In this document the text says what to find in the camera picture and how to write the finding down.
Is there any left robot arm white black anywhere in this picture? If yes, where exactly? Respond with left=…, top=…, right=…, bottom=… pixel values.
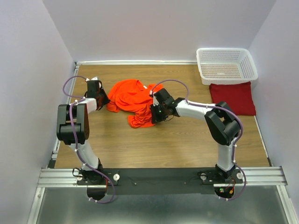
left=57, top=77, right=111, bottom=185

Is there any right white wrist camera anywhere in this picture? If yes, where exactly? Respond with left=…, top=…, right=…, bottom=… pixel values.
left=153, top=95, right=159, bottom=106

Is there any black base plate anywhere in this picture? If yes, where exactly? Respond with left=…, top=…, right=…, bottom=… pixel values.
left=72, top=168, right=243, bottom=202

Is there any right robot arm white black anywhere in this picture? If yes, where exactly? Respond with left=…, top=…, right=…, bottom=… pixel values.
left=149, top=88, right=242, bottom=183

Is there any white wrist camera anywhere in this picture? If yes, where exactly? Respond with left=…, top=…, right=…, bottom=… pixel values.
left=85, top=77, right=98, bottom=82
left=153, top=95, right=159, bottom=106

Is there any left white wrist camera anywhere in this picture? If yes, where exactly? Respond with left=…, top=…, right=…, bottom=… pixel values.
left=85, top=77, right=98, bottom=82

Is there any aluminium rail frame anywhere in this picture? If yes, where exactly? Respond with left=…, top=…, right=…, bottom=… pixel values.
left=28, top=61, right=292, bottom=224

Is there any orange t shirt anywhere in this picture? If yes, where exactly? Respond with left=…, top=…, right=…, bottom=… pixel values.
left=107, top=79, right=163, bottom=128

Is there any folded dark red t shirt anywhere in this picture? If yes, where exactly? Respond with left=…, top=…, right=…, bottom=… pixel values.
left=209, top=82, right=256, bottom=116

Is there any white plastic basket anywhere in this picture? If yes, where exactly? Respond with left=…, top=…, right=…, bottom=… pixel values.
left=196, top=48, right=258, bottom=85

